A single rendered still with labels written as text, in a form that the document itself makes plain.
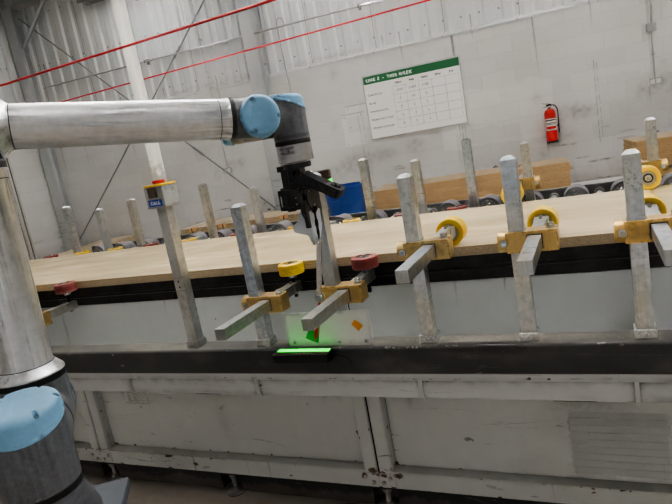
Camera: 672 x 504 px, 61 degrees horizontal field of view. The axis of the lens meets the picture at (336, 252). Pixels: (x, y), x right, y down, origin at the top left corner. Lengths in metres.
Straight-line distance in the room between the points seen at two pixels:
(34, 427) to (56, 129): 0.55
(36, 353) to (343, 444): 1.10
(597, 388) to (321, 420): 0.95
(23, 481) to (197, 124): 0.75
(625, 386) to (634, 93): 7.35
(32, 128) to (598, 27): 7.99
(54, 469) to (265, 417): 1.06
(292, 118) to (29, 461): 0.90
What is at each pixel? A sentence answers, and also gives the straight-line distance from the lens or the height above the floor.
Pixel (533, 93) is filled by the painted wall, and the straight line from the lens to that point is 8.60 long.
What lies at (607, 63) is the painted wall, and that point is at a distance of 8.68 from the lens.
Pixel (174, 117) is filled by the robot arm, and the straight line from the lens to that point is 1.23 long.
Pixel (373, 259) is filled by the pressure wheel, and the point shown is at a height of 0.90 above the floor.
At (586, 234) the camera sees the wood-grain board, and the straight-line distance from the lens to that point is 1.62.
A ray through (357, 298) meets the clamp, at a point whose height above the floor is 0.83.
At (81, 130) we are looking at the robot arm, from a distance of 1.22.
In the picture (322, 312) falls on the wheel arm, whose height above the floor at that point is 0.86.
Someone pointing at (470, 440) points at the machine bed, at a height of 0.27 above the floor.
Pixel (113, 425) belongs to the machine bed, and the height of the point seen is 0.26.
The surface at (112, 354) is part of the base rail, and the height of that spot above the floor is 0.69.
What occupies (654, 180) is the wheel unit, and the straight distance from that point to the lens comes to 2.24.
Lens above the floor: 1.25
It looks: 11 degrees down
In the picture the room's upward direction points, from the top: 10 degrees counter-clockwise
